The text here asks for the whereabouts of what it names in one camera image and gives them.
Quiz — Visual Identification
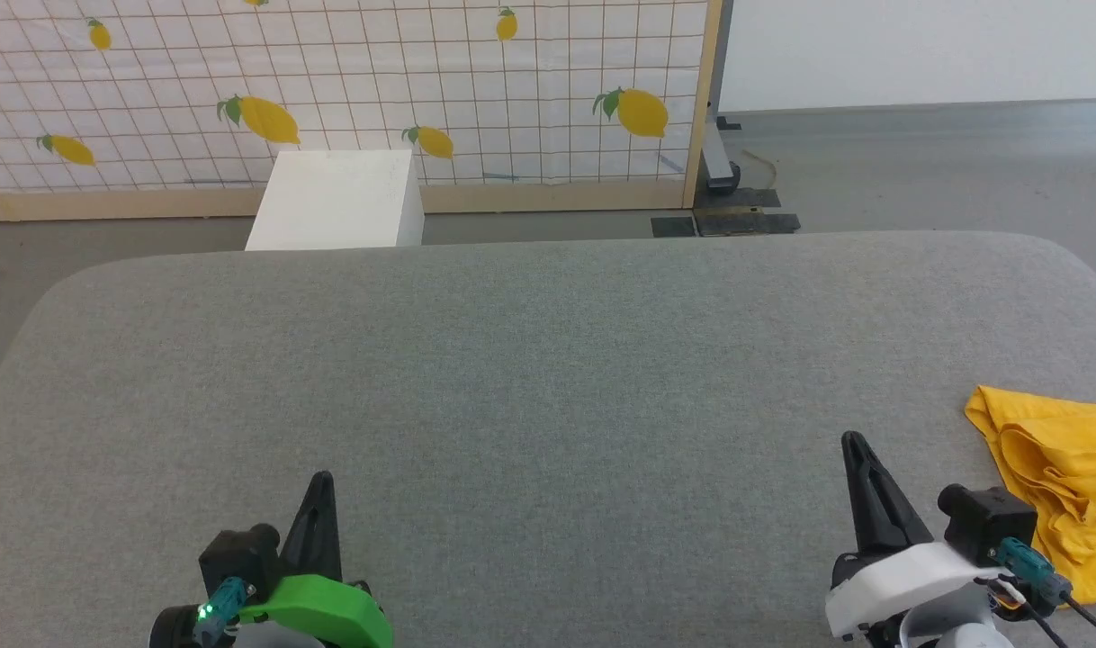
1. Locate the black floor mat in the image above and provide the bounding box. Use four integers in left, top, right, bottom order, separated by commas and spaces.
651, 208, 802, 239

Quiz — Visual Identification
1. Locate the lemon print partition screen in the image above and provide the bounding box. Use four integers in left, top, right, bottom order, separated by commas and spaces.
0, 0, 723, 224

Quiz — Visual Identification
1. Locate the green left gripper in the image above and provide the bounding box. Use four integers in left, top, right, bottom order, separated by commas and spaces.
237, 471, 395, 648

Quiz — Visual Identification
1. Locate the grey partition stand foot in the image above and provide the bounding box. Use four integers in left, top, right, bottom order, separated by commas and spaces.
702, 0, 744, 195

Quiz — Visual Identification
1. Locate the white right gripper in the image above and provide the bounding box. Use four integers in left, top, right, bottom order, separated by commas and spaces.
824, 431, 1004, 643

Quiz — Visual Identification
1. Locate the yellow garment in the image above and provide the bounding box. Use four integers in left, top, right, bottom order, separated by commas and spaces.
964, 384, 1096, 607

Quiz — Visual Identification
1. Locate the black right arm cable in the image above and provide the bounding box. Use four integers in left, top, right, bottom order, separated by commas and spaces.
975, 537, 1096, 648

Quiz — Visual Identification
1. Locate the white box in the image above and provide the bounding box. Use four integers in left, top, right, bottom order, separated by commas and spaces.
244, 148, 426, 252

